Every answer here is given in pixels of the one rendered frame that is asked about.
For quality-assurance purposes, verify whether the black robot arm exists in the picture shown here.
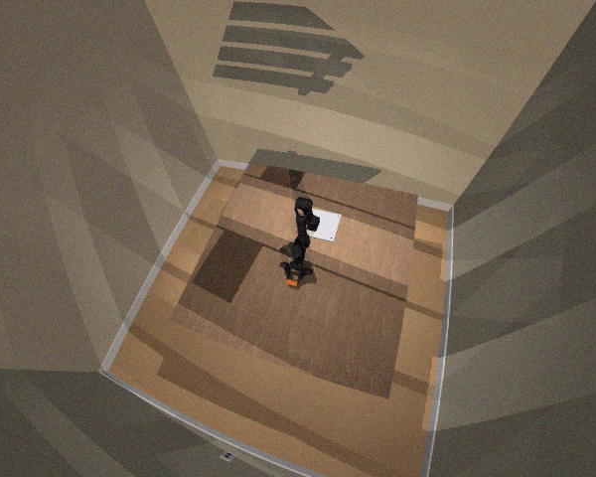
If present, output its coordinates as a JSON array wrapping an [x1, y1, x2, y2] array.
[[289, 197, 320, 270]]

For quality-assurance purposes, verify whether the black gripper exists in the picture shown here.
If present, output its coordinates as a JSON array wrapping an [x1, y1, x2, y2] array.
[[279, 256, 313, 284]]

